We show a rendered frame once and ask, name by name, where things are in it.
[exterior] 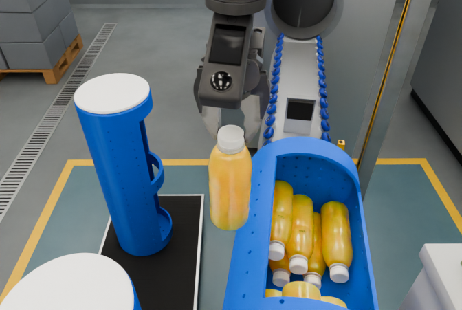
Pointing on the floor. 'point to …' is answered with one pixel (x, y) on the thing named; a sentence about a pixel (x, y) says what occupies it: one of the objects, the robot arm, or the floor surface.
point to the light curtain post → (397, 66)
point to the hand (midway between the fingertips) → (230, 137)
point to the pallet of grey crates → (36, 21)
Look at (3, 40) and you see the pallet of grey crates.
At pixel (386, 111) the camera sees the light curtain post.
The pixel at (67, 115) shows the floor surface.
